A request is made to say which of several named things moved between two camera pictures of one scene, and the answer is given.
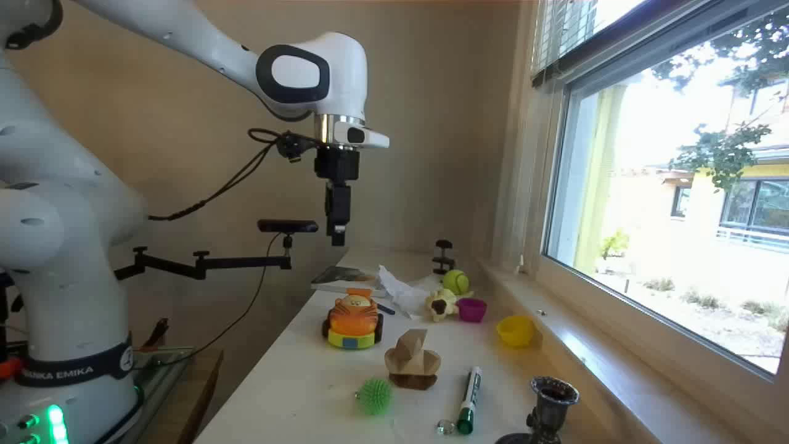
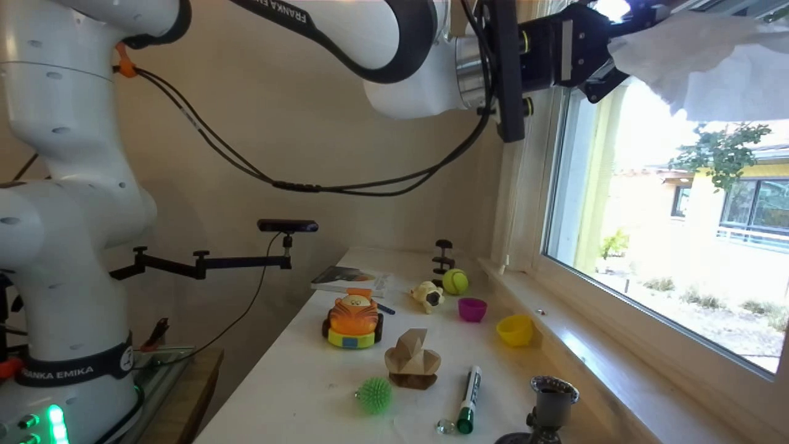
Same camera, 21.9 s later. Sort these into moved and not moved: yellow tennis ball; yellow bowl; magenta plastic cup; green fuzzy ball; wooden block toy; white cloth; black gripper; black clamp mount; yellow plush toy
Moved: black gripper; yellow plush toy; white cloth
Not moved: black clamp mount; magenta plastic cup; green fuzzy ball; yellow bowl; yellow tennis ball; wooden block toy
